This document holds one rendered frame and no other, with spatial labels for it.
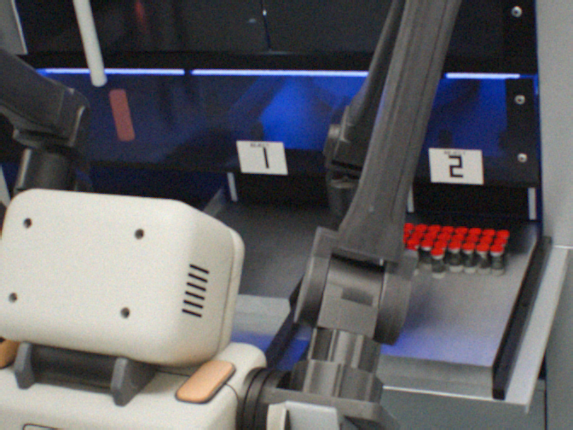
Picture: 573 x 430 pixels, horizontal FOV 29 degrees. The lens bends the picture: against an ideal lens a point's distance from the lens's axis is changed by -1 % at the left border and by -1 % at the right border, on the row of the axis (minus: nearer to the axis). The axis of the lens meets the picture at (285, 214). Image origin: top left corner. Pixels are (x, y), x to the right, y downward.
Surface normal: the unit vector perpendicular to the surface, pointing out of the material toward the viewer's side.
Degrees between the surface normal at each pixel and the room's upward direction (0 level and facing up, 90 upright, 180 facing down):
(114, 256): 48
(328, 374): 37
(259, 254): 0
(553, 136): 90
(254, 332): 0
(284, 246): 0
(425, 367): 90
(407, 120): 68
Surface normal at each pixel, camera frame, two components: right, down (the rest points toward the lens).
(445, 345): -0.14, -0.87
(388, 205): 0.00, 0.11
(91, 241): -0.37, -0.22
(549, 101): -0.35, 0.50
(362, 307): 0.11, -0.32
